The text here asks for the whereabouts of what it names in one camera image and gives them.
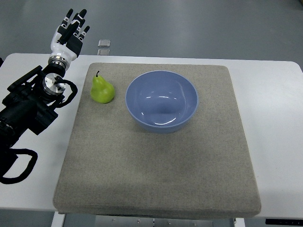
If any metal table frame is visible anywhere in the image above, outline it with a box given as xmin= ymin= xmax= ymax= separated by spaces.
xmin=51 ymin=212 xmax=246 ymax=227

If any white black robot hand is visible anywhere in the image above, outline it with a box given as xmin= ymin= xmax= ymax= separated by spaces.
xmin=49 ymin=9 xmax=90 ymax=69

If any lower silver floor plate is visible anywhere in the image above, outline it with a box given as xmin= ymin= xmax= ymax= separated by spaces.
xmin=97 ymin=49 xmax=110 ymax=56

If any green pear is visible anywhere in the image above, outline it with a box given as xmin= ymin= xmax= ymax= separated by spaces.
xmin=90 ymin=71 xmax=116 ymax=104

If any grey felt mat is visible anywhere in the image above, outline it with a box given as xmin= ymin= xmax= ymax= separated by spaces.
xmin=53 ymin=63 xmax=261 ymax=219

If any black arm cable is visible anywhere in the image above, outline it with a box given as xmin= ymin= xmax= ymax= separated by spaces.
xmin=0 ymin=148 xmax=39 ymax=185

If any blue bowl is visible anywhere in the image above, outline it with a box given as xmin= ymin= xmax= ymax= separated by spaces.
xmin=125 ymin=70 xmax=199 ymax=134

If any silver floor plate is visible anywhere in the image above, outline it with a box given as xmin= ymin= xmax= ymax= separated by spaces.
xmin=98 ymin=39 xmax=111 ymax=47
xmin=97 ymin=49 xmax=110 ymax=56

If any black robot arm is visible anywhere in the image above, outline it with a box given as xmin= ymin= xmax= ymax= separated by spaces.
xmin=0 ymin=63 xmax=78 ymax=149

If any upper silver floor plate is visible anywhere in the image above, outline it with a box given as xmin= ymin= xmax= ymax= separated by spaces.
xmin=98 ymin=39 xmax=111 ymax=47

